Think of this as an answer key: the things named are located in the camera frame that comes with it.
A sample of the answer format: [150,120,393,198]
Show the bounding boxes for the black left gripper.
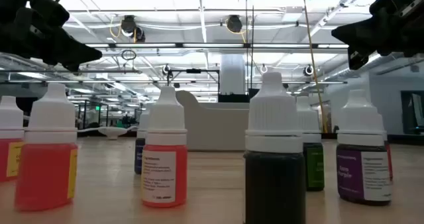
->
[0,0,103,72]

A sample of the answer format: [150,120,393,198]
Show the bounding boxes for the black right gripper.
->
[331,0,424,70]

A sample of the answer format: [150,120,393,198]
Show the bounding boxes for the small orange-red bottle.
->
[141,86,188,208]

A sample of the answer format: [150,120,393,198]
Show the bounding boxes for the small dark blue bottle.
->
[134,109,150,175]

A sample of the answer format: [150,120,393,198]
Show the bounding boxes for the small green bottle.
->
[295,95,325,192]

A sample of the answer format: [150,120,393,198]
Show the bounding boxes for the small purple bottle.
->
[336,89,393,207]

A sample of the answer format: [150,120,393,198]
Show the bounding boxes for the long linear light fixture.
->
[85,42,350,50]

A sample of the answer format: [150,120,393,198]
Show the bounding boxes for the dark glass doorway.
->
[399,90,424,135]

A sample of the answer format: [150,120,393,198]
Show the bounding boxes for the white round pillar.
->
[219,54,246,95]

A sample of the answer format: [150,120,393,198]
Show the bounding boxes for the black flat screen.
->
[217,87,260,103]

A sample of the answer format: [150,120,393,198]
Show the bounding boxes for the grey plastic tray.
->
[175,90,251,152]

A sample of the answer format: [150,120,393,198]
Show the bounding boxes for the small black bottle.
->
[243,72,307,224]

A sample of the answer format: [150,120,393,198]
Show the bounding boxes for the yellow hanging cable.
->
[301,0,329,135]

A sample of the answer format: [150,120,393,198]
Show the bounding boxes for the white lamp cable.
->
[76,125,140,134]

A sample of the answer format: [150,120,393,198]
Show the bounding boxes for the black hanging cable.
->
[244,0,255,92]

